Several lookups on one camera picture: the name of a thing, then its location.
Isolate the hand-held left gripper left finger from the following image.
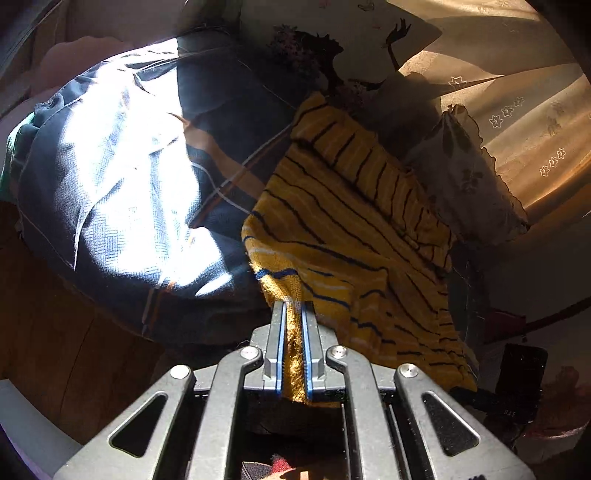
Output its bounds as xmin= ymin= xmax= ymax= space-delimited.
xmin=53 ymin=301 xmax=287 ymax=480

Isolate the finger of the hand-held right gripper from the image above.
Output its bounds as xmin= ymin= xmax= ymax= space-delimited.
xmin=450 ymin=387 xmax=499 ymax=412

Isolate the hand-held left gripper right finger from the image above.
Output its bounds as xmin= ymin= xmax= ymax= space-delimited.
xmin=301 ymin=301 xmax=536 ymax=480

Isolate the yellow striped knitted sweater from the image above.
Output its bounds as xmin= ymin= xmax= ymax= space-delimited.
xmin=241 ymin=91 xmax=479 ymax=408

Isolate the red cloth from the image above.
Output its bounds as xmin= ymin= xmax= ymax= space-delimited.
xmin=242 ymin=453 xmax=305 ymax=480

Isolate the white pillow with dark flowers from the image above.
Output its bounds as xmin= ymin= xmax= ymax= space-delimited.
xmin=404 ymin=104 xmax=530 ymax=246

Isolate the dark blue plaid blanket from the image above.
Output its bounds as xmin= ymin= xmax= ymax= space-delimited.
xmin=16 ymin=36 xmax=308 ymax=348

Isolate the beige star-patterned curtain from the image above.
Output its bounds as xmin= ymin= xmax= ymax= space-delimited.
xmin=397 ymin=0 xmax=591 ymax=222

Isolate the white cloth with dark figure print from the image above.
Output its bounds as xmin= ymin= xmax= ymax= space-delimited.
xmin=238 ymin=0 xmax=444 ymax=100

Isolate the green cloth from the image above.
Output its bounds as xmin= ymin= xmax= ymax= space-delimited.
xmin=0 ymin=113 xmax=35 ymax=195

